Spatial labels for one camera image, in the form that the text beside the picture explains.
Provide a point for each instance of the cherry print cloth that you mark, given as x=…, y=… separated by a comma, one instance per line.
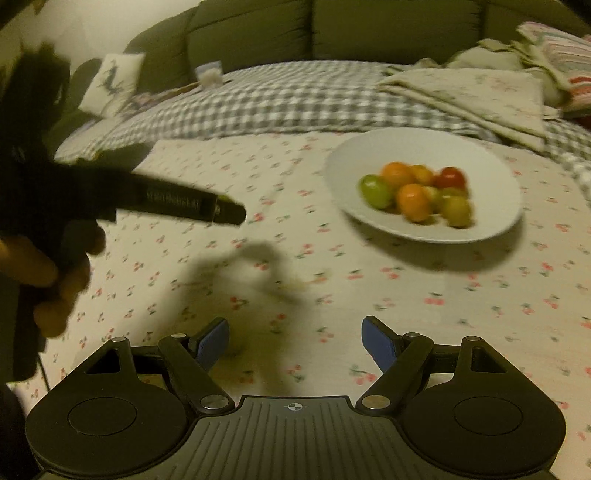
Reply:
x=323, y=277

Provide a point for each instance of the dimpled orange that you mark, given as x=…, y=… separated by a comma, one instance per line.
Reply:
x=413, y=202

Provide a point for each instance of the grey checked blanket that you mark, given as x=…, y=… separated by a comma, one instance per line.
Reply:
x=286, y=99

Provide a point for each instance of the clear cotton swab box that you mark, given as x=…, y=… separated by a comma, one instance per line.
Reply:
x=209, y=73

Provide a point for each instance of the green tomato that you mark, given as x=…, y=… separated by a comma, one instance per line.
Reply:
x=449, y=193
x=375, y=190

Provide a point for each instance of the folded floral cloth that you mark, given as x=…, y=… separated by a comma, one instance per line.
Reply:
x=466, y=99

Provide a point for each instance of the striped pink pillow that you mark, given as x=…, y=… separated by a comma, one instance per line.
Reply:
x=568, y=60

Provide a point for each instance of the person's left hand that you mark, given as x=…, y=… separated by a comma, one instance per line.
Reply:
x=41, y=286

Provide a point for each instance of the embroidered white pillow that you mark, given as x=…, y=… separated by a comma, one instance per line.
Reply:
x=111, y=83

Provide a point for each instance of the green sofa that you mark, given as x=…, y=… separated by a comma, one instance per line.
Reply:
x=323, y=30

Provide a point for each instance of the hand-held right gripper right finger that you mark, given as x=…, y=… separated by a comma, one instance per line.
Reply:
x=379, y=344

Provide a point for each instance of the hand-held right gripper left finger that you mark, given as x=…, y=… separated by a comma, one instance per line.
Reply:
x=213, y=344

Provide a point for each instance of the large orange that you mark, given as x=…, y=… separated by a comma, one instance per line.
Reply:
x=396, y=174

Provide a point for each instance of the small orange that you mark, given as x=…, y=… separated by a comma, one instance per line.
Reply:
x=422, y=174

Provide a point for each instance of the red tomato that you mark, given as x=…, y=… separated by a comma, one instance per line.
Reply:
x=452, y=177

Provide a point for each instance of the small yellow-green tomato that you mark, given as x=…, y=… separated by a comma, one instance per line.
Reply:
x=456, y=211
x=432, y=194

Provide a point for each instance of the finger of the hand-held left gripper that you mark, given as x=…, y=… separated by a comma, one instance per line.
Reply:
x=232, y=211

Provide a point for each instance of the white bowl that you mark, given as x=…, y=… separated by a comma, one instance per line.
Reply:
x=425, y=184

